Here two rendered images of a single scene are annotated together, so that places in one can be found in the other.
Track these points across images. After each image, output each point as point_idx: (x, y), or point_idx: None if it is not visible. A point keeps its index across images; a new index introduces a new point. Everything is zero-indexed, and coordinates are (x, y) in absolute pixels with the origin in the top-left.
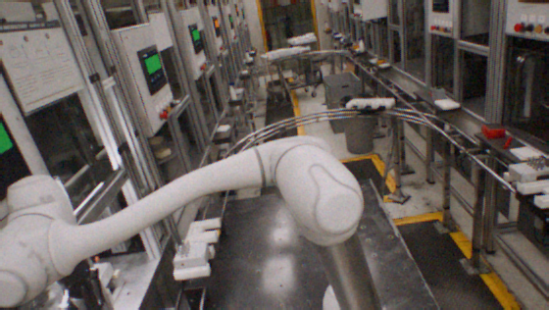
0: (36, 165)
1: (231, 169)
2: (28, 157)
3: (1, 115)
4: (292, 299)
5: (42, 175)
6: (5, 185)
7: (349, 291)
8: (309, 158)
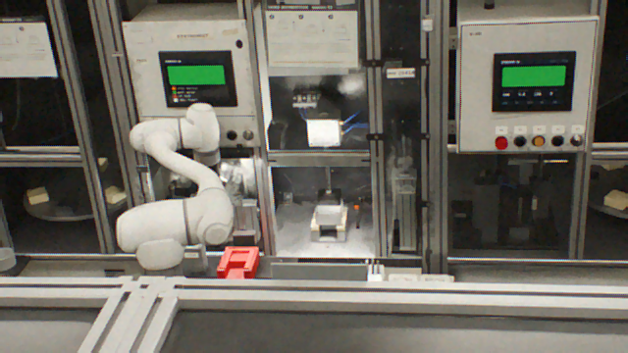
0: (247, 101)
1: (200, 185)
2: (243, 94)
3: (231, 64)
4: None
5: (250, 109)
6: (207, 101)
7: None
8: (153, 204)
